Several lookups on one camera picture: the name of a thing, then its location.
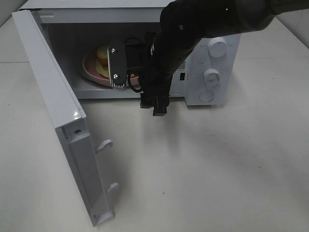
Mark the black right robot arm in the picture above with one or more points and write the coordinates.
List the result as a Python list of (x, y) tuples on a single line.
[(183, 23)]

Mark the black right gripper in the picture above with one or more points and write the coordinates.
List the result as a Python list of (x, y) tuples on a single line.
[(134, 63)]

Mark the white microwave knob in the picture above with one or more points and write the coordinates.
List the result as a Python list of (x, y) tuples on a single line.
[(217, 47), (211, 77)]

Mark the pink round plate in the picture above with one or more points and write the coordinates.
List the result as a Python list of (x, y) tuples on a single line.
[(89, 64)]

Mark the round white door button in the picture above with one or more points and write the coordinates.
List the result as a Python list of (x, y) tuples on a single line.
[(206, 96)]

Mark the toast sandwich with lettuce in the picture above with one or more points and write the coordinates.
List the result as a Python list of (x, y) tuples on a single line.
[(102, 61)]

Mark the white microwave oven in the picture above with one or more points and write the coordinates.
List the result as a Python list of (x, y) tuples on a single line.
[(74, 32)]

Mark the white microwave door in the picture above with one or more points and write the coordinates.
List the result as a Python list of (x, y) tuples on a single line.
[(68, 118)]

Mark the glass microwave turntable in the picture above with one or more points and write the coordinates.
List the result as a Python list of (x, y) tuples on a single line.
[(100, 81)]

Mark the upper white microwave knob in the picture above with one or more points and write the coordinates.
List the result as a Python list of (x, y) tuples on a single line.
[(217, 47)]

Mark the lower white microwave knob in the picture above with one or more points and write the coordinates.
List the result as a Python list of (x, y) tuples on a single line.
[(211, 77)]

